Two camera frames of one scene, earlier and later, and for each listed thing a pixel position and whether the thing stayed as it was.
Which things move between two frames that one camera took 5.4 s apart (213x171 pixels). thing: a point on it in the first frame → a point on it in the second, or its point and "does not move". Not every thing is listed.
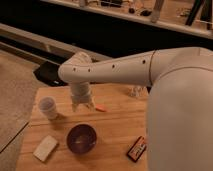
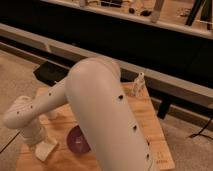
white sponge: (45, 149) does not move
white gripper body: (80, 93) → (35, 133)
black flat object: (47, 72) does not move
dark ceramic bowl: (81, 138) does not move
